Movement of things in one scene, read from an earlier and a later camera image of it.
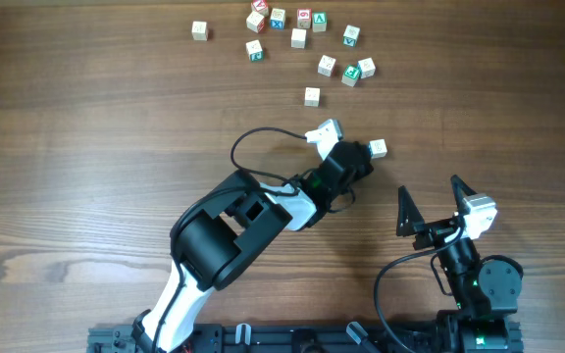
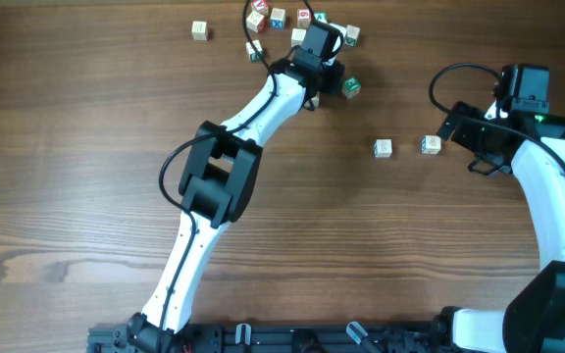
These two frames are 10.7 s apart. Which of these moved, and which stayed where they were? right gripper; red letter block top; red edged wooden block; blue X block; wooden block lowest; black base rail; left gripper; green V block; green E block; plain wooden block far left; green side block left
Moved: left gripper; right gripper; green E block
Stayed: black base rail; green V block; red letter block top; wooden block lowest; plain wooden block far left; red edged wooden block; blue X block; green side block left
